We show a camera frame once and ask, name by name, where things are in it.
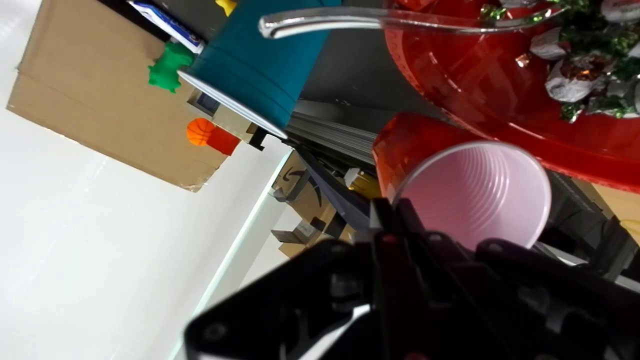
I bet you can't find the white blue tube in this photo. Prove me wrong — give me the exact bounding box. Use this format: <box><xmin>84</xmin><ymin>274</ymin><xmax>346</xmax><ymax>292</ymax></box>
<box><xmin>125</xmin><ymin>0</ymin><xmax>207</xmax><ymax>55</ymax></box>

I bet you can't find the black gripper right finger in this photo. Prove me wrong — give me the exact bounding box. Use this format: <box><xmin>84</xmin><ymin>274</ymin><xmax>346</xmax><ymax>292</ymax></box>
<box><xmin>418</xmin><ymin>228</ymin><xmax>640</xmax><ymax>360</ymax></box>

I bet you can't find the orange toy ball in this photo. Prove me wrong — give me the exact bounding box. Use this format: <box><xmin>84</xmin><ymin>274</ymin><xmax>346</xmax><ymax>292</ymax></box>
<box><xmin>183</xmin><ymin>115</ymin><xmax>215</xmax><ymax>149</ymax></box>

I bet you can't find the red plastic cup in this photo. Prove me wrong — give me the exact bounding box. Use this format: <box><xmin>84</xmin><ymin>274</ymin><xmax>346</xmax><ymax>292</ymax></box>
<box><xmin>370</xmin><ymin>110</ymin><xmax>553</xmax><ymax>251</ymax></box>

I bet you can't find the brown cardboard sheet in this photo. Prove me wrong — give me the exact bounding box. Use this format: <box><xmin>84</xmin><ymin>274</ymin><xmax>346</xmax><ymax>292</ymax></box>
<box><xmin>6</xmin><ymin>0</ymin><xmax>232</xmax><ymax>193</ymax></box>

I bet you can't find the green foil candy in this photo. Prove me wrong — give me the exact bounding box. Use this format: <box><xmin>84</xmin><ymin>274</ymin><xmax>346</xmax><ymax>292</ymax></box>
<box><xmin>477</xmin><ymin>1</ymin><xmax>511</xmax><ymax>23</ymax></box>
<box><xmin>560</xmin><ymin>0</ymin><xmax>640</xmax><ymax>64</ymax></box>

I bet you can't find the brown foil candy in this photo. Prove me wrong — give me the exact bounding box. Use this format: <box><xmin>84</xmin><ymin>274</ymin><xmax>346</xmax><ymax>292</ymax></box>
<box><xmin>543</xmin><ymin>55</ymin><xmax>616</xmax><ymax>105</ymax></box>

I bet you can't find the red plastic bowl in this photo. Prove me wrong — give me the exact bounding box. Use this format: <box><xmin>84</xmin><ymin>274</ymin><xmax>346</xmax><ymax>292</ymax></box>
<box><xmin>382</xmin><ymin>0</ymin><xmax>640</xmax><ymax>195</ymax></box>

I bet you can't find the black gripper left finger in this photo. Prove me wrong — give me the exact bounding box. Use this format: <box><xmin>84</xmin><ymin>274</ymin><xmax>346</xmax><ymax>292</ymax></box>
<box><xmin>181</xmin><ymin>195</ymin><xmax>429</xmax><ymax>360</ymax></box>

